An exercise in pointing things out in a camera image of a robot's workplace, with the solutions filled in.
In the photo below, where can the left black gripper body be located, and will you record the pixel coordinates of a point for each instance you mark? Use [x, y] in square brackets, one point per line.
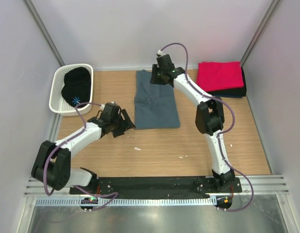
[116, 128]

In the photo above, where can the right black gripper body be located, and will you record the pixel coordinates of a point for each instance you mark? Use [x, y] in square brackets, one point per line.
[161, 80]

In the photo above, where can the blue-grey t shirt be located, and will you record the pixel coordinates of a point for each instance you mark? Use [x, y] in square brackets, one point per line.
[155, 105]

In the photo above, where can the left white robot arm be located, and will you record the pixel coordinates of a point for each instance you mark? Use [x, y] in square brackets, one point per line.
[52, 165]

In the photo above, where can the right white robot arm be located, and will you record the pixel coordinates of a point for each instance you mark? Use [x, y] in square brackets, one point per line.
[209, 118]

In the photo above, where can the black t shirt in basket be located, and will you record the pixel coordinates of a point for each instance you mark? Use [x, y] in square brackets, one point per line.
[77, 87]

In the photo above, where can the folded red t shirt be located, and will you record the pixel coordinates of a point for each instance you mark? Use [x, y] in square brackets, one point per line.
[215, 76]

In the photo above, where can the white perforated plastic basket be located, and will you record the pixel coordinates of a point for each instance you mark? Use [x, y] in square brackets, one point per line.
[56, 102]

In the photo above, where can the folded navy t shirt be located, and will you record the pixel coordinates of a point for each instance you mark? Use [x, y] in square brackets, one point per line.
[228, 96]

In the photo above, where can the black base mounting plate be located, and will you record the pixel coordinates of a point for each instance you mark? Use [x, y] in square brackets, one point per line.
[160, 188]

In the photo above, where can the folded black t shirt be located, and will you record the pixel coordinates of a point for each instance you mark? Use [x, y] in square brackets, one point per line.
[234, 91]

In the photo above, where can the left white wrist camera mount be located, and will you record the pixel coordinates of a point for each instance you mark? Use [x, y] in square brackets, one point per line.
[107, 104]

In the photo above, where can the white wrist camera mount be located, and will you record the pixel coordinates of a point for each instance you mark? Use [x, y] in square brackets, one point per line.
[107, 104]
[160, 51]

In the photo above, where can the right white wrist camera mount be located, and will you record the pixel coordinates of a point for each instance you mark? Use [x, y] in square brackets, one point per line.
[160, 51]

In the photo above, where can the white slotted cable duct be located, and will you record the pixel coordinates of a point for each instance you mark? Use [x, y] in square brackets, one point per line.
[83, 201]

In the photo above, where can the aluminium frame rail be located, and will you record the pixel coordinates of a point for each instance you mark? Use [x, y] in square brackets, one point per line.
[262, 184]

